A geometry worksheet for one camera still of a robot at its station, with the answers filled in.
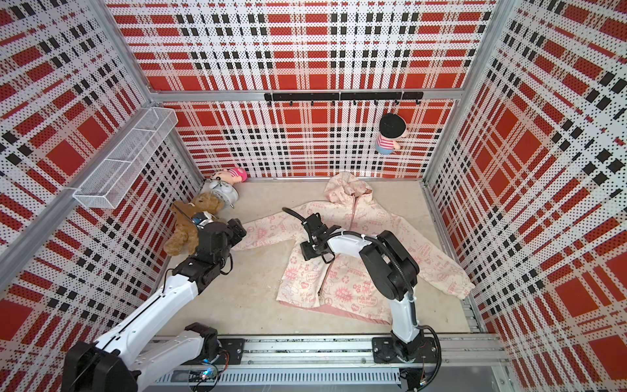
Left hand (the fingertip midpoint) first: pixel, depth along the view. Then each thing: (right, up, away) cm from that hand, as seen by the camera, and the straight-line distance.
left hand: (237, 225), depth 83 cm
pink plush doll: (-14, +21, +32) cm, 41 cm away
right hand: (+25, -11, +12) cm, 30 cm away
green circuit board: (-3, -42, -14) cm, 44 cm away
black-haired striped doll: (+57, +37, +10) cm, 68 cm away
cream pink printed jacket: (+36, -22, +3) cm, 42 cm away
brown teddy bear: (-24, -6, +10) cm, 27 cm away
